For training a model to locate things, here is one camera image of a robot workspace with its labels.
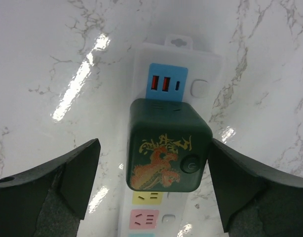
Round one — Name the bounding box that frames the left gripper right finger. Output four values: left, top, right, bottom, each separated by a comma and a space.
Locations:
208, 139, 303, 237

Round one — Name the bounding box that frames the dark green cube plug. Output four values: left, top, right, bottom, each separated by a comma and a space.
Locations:
126, 98, 213, 193

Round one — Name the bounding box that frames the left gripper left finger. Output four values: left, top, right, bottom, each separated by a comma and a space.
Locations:
0, 139, 101, 237

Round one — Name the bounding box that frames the white power strip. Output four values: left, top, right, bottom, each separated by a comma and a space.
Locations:
117, 35, 223, 237

